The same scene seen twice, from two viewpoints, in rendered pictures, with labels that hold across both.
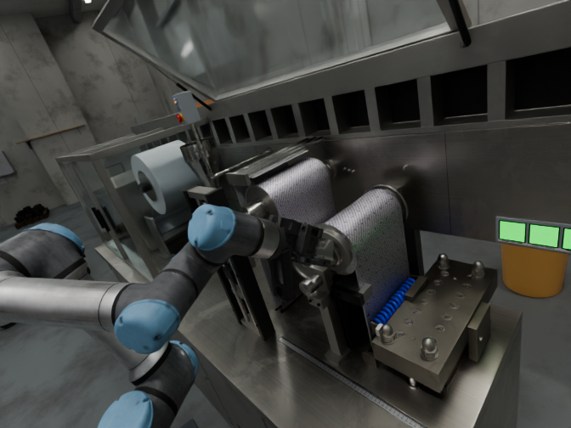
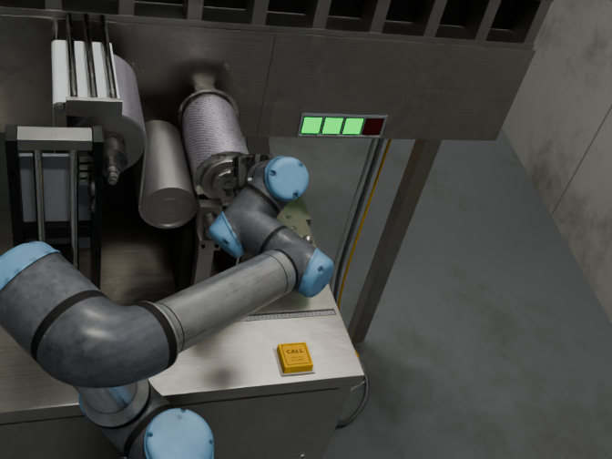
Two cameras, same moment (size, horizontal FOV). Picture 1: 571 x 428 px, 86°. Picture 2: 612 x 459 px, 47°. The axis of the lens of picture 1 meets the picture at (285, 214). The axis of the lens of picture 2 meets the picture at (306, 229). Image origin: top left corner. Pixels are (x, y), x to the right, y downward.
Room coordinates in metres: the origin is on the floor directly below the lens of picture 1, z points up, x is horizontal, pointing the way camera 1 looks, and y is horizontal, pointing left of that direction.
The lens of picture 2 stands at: (0.22, 1.08, 2.18)
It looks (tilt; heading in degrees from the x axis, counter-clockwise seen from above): 39 degrees down; 282
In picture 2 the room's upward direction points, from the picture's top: 15 degrees clockwise
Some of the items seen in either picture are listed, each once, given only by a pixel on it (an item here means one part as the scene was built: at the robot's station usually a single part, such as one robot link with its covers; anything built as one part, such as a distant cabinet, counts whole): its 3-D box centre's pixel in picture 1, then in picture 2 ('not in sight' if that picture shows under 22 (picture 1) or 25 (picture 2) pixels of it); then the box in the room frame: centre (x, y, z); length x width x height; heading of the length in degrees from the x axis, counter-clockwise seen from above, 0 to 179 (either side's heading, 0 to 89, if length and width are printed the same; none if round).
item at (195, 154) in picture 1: (198, 149); not in sight; (1.30, 0.27, 1.50); 0.14 x 0.14 x 0.06
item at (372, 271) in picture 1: (386, 273); not in sight; (0.69, -0.22, 1.11); 0.23 x 0.01 x 0.18; 127
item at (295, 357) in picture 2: not in sight; (294, 357); (0.39, 0.00, 0.91); 0.07 x 0.07 x 0.02; 37
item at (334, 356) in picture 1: (326, 315); (204, 260); (0.67, -0.03, 1.05); 0.06 x 0.05 x 0.31; 127
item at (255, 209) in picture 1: (254, 212); (109, 153); (0.85, 0.09, 1.33); 0.06 x 0.06 x 0.06; 37
